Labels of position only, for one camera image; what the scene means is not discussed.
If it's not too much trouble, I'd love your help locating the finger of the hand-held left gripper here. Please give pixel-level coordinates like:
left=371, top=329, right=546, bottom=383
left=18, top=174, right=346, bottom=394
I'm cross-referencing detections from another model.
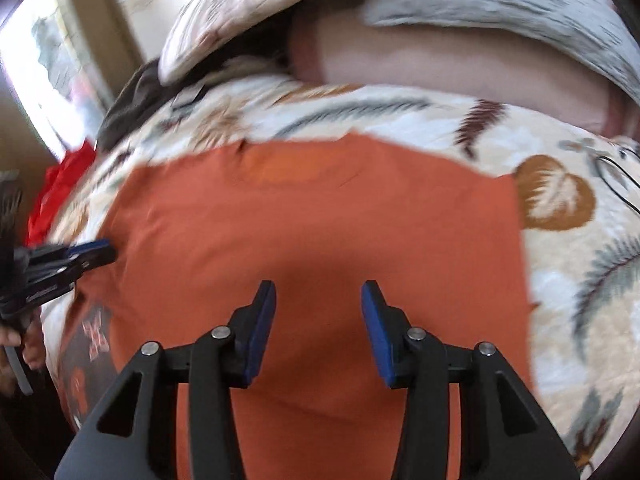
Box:
left=30, top=249, right=118, bottom=297
left=17, top=240, right=115, bottom=261

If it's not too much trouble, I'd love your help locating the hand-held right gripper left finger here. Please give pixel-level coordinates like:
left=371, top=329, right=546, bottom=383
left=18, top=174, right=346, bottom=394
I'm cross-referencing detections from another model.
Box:
left=54, top=280, right=277, bottom=480

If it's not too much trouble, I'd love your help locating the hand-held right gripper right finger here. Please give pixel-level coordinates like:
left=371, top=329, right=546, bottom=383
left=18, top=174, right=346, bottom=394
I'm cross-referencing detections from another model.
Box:
left=361, top=280, right=581, bottom=480

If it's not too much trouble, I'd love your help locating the orange shirt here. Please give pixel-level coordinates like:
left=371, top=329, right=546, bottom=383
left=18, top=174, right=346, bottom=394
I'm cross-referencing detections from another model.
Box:
left=55, top=132, right=538, bottom=480

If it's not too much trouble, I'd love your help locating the person's left hand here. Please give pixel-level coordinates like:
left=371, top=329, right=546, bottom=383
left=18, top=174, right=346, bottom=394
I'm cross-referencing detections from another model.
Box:
left=0, top=317, right=46, bottom=396

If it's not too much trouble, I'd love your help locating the red cloth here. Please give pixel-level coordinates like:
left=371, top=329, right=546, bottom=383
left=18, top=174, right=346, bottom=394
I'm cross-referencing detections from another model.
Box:
left=27, top=140, right=98, bottom=246

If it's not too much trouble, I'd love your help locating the dark brown fleece blanket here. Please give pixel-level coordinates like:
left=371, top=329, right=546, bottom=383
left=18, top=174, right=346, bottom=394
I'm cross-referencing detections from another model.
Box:
left=96, top=57, right=173, bottom=151

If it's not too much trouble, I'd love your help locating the small grey flat device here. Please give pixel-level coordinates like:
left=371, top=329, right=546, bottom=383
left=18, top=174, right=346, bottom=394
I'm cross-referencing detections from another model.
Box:
left=170, top=85, right=206, bottom=111

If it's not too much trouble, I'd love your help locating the bright window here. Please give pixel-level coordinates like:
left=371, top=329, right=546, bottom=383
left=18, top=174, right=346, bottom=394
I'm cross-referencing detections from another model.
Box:
left=0, top=0, right=116, bottom=156

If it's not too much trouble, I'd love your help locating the cream leaf-print blanket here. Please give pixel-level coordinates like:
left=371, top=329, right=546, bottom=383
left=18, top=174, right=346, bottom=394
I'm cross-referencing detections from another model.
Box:
left=40, top=72, right=640, bottom=480

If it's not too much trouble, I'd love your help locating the striped floral pillow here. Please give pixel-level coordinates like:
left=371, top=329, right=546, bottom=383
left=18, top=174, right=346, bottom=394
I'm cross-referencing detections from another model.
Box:
left=159, top=0, right=501, bottom=86

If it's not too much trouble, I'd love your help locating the pink quilted bed sheet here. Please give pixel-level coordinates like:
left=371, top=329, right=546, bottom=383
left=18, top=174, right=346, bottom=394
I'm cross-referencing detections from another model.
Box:
left=290, top=15, right=626, bottom=136

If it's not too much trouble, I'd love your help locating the grey quilted pillow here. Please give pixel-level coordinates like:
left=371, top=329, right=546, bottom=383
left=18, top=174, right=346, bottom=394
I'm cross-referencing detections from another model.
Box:
left=362, top=0, right=633, bottom=106

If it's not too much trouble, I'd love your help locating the black cable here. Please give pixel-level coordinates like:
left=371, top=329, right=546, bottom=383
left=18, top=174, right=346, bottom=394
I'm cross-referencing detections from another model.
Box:
left=595, top=142, right=640, bottom=211

